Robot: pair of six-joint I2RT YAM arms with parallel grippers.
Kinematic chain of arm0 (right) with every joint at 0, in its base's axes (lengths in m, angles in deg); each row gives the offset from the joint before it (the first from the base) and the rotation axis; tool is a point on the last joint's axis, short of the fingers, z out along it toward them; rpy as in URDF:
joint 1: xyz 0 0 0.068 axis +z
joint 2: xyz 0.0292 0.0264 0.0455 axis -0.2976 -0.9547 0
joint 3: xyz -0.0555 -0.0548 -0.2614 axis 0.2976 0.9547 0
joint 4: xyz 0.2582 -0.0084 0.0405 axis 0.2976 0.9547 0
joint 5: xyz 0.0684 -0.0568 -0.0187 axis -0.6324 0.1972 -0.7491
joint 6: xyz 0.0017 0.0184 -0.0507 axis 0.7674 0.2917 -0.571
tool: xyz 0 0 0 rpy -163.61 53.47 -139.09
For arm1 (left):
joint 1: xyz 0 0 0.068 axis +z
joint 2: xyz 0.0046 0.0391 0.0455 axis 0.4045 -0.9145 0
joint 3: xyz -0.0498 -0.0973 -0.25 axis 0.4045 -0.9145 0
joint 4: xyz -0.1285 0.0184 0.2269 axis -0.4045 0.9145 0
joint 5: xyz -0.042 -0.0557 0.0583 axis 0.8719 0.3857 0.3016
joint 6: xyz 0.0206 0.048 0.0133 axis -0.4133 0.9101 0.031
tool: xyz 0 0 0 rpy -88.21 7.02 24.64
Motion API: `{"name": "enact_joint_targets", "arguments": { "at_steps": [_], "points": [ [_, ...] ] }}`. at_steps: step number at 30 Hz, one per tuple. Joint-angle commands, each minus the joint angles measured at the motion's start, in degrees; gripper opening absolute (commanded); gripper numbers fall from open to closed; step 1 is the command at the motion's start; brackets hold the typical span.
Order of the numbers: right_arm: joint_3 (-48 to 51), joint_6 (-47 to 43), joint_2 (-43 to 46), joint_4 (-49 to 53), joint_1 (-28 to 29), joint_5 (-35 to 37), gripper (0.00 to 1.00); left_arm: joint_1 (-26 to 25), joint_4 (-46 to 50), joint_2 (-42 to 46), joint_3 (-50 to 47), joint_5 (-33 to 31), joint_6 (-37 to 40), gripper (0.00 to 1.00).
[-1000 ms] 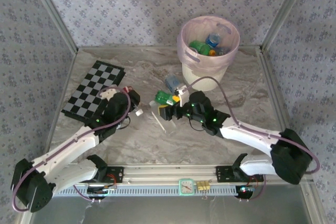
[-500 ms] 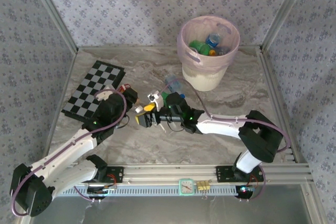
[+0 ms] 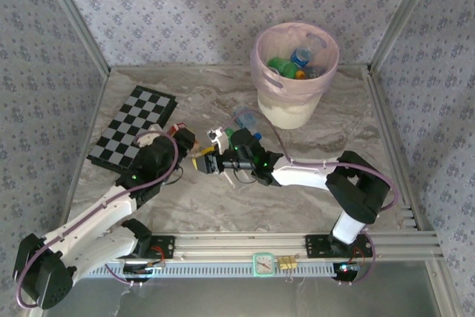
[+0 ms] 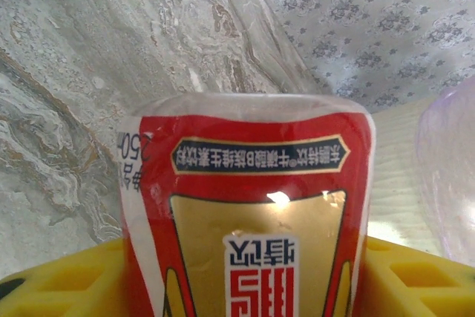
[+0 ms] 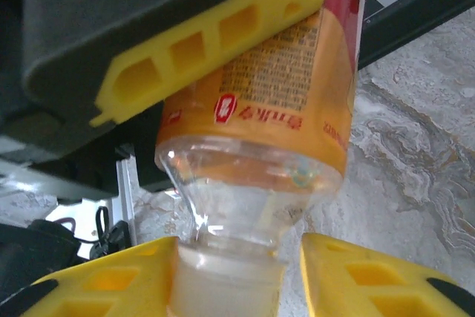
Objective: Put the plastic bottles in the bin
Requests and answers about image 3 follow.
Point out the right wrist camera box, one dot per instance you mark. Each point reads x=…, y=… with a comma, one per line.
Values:
x=219, y=140

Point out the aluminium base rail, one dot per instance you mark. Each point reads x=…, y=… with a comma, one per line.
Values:
x=237, y=246

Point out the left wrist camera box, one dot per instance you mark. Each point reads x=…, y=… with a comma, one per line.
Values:
x=150, y=138

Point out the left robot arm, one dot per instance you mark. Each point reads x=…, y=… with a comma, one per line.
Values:
x=92, y=220

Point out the small electronics board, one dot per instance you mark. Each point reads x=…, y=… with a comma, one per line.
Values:
x=143, y=268
x=347, y=268

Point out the black grey chessboard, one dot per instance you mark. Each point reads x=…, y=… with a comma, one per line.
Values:
x=130, y=124

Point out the green bottle with white cap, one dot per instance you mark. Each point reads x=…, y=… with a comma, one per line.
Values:
x=287, y=69

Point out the blue-label bottle blue cap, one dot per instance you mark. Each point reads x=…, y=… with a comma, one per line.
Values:
x=300, y=55

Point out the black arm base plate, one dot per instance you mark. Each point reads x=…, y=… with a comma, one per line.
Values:
x=315, y=246
x=167, y=247

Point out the aluminium side rail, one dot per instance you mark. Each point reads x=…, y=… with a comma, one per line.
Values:
x=381, y=109

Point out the small brass connector block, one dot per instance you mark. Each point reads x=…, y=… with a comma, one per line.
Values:
x=287, y=262

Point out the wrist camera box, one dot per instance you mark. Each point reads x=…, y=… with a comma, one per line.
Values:
x=150, y=138
x=219, y=140

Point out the grey metal panel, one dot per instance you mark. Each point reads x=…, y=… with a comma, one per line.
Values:
x=237, y=298

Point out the crushed blue transparent bottle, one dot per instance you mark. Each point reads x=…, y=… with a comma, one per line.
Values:
x=245, y=119

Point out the aluminium frame post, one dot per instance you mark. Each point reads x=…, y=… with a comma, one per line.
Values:
x=404, y=16
x=74, y=16

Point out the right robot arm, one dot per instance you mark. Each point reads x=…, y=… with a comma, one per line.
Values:
x=304, y=177

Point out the small green clock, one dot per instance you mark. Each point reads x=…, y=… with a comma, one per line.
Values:
x=263, y=265

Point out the cream ribbed waste bin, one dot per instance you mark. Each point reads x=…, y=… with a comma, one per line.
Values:
x=285, y=114

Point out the large clear bottle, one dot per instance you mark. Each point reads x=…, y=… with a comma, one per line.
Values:
x=229, y=179

